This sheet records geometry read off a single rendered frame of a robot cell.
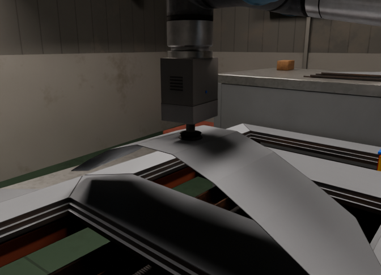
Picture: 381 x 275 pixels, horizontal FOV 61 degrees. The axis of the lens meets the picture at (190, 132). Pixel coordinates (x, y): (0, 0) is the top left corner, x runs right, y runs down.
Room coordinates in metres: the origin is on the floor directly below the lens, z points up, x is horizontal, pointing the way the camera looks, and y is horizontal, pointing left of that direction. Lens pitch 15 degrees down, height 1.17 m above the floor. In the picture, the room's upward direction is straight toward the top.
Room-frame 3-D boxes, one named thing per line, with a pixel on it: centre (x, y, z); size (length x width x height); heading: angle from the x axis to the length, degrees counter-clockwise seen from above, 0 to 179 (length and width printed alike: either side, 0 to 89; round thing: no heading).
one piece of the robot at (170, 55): (0.57, 0.01, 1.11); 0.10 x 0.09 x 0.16; 58
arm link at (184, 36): (0.56, 0.00, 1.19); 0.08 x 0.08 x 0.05
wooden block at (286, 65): (1.79, -0.51, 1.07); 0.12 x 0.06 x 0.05; 148
